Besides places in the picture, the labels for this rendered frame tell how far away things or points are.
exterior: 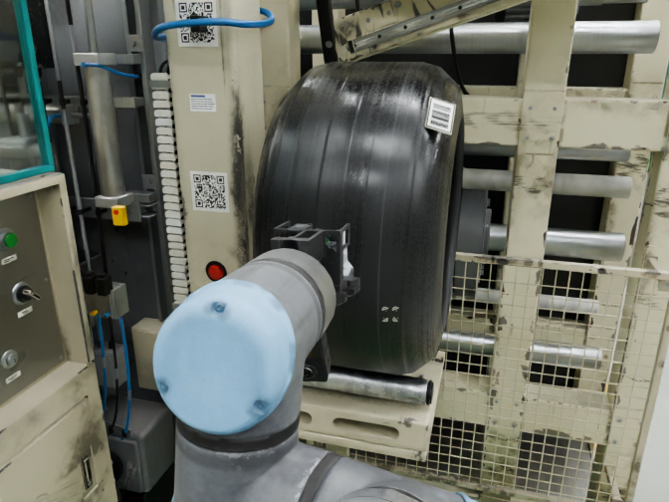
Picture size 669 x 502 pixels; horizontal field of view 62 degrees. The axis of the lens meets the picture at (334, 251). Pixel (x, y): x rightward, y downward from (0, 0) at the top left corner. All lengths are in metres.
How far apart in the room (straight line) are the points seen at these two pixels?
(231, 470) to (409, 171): 0.50
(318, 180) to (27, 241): 0.54
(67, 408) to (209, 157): 0.53
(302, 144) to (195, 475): 0.53
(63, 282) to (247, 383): 0.80
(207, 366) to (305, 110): 0.56
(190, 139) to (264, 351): 0.75
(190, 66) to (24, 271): 0.45
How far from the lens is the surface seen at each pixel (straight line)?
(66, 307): 1.15
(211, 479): 0.41
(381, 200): 0.77
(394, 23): 1.32
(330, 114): 0.84
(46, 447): 1.14
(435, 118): 0.83
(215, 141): 1.03
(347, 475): 0.40
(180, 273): 1.16
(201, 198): 1.07
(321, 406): 1.04
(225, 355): 0.36
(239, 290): 0.37
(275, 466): 0.41
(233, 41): 1.01
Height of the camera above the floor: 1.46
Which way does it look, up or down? 20 degrees down
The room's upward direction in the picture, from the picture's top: straight up
